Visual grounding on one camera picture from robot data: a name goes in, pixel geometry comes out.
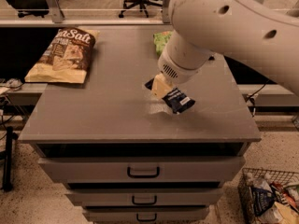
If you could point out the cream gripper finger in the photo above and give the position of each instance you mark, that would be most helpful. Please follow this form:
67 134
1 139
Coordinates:
161 86

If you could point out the blue rxbar blueberry bar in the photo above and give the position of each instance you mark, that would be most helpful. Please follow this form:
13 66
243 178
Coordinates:
177 100

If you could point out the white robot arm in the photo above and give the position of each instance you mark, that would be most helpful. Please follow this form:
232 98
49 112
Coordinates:
243 30

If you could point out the green rice chip bag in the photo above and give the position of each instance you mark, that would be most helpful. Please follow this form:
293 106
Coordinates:
160 40

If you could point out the sea salt chip bag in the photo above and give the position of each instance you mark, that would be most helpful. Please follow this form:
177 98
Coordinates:
67 58

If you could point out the blue snack bag in basket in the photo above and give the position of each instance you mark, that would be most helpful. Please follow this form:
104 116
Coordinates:
263 199

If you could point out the red snack bag in basket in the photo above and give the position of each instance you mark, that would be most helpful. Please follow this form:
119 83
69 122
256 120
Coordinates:
283 196

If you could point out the yellow snack bag in basket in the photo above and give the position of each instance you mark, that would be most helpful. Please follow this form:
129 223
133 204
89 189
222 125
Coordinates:
286 214

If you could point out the grey drawer cabinet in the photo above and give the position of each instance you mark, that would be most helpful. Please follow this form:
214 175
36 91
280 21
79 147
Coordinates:
87 136

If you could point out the black office chair centre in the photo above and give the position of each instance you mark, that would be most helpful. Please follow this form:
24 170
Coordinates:
141 4

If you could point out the black stand left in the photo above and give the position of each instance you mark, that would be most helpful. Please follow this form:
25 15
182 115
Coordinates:
7 154

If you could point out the top drawer black handle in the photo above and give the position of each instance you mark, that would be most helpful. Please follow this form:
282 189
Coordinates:
136 173

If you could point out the drawer black handle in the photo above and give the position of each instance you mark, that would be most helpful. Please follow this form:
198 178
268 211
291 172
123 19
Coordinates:
144 200
146 217
136 173

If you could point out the middle drawer black handle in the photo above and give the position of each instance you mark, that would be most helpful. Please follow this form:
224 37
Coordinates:
144 200

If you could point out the metal railing frame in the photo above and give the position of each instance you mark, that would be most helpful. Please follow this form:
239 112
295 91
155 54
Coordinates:
87 12

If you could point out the bottom drawer black handle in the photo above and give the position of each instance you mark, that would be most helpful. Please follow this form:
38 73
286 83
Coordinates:
146 217

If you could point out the wire basket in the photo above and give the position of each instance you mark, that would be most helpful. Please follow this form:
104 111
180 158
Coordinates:
261 179

